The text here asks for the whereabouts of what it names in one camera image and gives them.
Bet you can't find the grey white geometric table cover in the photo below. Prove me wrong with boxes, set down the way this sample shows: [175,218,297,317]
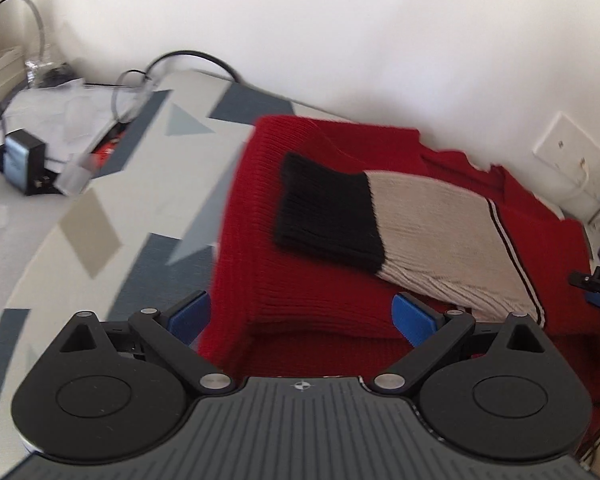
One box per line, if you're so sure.
[0,67,600,466]

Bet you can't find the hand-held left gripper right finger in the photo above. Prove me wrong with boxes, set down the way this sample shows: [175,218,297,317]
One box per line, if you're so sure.
[372,292,549,395]

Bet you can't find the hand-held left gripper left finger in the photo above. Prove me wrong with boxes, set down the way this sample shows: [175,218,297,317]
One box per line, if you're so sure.
[55,290,232,395]

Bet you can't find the white plastic sheets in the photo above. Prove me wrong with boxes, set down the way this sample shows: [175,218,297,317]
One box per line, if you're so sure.
[0,76,148,173]

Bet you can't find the grey power adapter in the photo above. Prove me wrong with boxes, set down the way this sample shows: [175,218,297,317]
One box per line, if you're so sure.
[2,129,49,197]

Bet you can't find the black cable loop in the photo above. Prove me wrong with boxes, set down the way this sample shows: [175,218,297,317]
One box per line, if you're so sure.
[144,50,242,85]

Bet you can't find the red and beige knit sweater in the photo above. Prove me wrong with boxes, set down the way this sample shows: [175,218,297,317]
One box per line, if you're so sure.
[196,114,600,456]

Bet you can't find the grey cable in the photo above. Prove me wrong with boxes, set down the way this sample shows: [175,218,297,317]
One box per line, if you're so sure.
[0,0,49,111]

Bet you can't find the white wall socket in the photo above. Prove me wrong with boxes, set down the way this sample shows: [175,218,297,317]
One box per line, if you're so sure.
[532,110,600,213]

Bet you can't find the white charger cable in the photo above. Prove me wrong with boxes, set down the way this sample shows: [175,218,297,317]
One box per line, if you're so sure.
[550,159,592,213]

